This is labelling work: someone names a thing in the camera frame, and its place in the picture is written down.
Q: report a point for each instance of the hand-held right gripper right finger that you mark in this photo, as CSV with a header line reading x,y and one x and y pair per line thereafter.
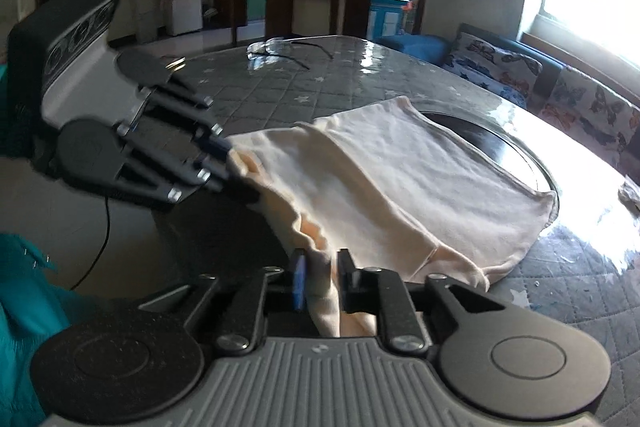
x,y
347,282

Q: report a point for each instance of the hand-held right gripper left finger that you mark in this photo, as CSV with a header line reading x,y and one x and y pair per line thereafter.
x,y
299,282

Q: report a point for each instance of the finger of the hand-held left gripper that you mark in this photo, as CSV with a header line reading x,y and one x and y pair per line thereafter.
x,y
165,182
215,145

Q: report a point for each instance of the white shirt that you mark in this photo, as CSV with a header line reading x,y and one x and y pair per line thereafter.
x,y
400,167

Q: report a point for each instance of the white water dispenser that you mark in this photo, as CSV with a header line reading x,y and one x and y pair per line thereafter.
x,y
146,12

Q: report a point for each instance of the clear eyeglasses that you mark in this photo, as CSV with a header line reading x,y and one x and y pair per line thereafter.
x,y
260,48

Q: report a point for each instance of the person's teal clothing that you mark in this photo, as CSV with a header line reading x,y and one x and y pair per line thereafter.
x,y
25,317

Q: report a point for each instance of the black round turntable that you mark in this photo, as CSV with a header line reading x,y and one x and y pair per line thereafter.
x,y
480,139

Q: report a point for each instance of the teal cabinet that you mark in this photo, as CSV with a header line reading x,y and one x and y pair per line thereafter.
x,y
387,17

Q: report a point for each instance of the blue sofa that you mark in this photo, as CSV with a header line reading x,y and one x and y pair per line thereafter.
x,y
415,47

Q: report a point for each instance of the butterfly print cushion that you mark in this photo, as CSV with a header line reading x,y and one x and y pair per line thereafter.
x,y
490,62
590,107

